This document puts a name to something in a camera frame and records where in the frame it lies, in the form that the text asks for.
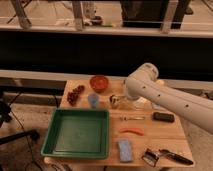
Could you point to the blue folded cloth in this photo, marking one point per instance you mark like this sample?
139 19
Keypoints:
157 107

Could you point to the red bowl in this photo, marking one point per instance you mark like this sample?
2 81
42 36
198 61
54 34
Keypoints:
99 83

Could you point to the black binder clip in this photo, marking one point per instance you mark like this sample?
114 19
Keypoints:
150 157

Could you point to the wooden table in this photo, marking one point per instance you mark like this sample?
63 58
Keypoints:
157 135

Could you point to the blue plastic cup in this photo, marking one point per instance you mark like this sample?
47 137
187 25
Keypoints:
93 100

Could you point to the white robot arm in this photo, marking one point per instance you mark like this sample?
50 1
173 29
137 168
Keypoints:
142 83

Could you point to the red chili pepper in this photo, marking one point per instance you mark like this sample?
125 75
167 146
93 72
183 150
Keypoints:
132 130

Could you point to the green plastic tray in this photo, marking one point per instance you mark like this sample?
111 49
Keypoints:
77 134

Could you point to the small metal cup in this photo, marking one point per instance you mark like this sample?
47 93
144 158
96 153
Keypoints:
113 105

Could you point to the orange fruit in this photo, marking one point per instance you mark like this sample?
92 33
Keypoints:
161 82

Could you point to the black rectangular block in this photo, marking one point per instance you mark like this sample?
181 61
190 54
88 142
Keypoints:
163 117

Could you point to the blue sponge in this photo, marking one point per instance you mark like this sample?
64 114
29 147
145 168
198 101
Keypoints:
125 151

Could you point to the red grape bunch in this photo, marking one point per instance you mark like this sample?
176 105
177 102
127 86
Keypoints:
73 96

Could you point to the white plastic cup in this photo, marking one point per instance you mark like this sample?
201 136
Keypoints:
140 103

